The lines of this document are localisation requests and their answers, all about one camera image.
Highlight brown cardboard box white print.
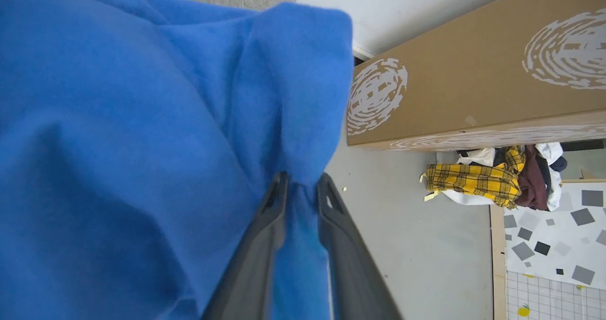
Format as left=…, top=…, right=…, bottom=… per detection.
left=347, top=0, right=606, bottom=152

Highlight blue and white garment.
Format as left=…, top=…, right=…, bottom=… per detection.
left=0, top=0, right=355, bottom=320

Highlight pile of mixed clothes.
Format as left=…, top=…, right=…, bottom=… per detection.
left=440, top=142, right=564, bottom=212

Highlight white grid mat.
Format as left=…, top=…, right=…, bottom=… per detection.
left=506, top=270, right=606, bottom=320

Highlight maroon garment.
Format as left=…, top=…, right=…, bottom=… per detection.
left=515, top=145, right=550, bottom=212

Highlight board with grey squares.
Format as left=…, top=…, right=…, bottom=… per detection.
left=490, top=178, right=606, bottom=320

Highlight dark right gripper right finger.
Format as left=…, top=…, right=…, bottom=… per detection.
left=316, top=172, right=404, bottom=320

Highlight yellow plaid shirt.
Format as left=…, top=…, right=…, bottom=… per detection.
left=425, top=146, right=527, bottom=210

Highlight white mat grey squares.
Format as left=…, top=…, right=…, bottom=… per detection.
left=503, top=182, right=606, bottom=292

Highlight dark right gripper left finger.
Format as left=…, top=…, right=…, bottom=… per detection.
left=201, top=171, right=290, bottom=320

